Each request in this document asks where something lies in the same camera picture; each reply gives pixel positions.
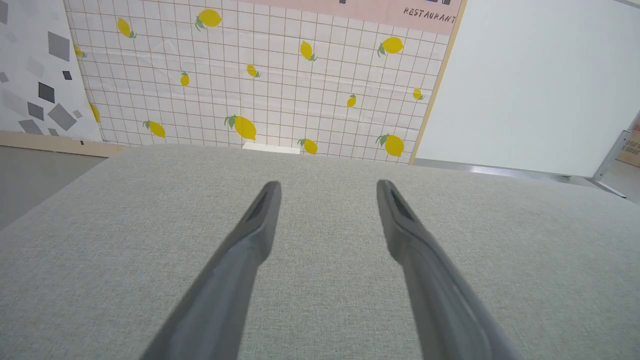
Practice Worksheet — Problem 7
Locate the grey geometric pattern wall panel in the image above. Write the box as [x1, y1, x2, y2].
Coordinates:
[0, 0, 104, 143]

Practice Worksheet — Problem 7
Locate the lemon print grid backdrop panel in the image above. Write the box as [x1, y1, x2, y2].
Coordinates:
[64, 0, 467, 165]

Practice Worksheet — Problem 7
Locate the grey fabric sofa cushion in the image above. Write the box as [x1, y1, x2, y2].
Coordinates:
[0, 144, 640, 360]

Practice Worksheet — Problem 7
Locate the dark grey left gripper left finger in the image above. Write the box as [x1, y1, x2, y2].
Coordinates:
[140, 180, 282, 360]

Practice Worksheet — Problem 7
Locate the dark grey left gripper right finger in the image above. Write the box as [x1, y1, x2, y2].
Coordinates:
[376, 179, 522, 360]

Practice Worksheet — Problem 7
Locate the plain white board panel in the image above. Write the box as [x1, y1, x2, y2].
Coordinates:
[412, 0, 640, 180]

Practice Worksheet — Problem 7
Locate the light wooden baseboard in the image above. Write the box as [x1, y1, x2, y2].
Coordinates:
[0, 130, 130, 159]

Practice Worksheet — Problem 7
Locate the grey metal support bracket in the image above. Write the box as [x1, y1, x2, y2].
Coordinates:
[591, 130, 633, 199]

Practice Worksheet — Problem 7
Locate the small white box table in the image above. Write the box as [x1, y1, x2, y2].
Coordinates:
[242, 142, 301, 155]

